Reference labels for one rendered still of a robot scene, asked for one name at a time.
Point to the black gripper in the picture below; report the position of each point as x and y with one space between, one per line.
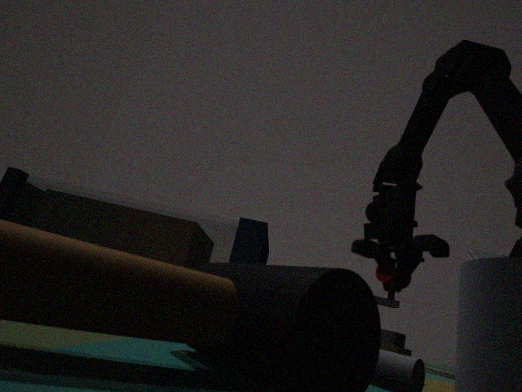
409 254

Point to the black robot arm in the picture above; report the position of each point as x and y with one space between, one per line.
470 66

